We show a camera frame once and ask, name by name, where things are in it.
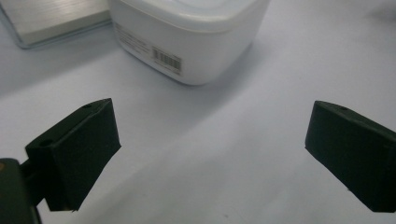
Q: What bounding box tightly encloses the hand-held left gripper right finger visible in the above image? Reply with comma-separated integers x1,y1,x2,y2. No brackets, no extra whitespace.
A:
304,100,396,214

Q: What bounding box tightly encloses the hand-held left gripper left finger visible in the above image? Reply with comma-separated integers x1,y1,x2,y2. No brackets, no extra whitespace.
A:
24,98,122,212

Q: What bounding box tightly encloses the white square plastic container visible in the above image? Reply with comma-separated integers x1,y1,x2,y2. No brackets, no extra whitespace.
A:
107,0,271,86

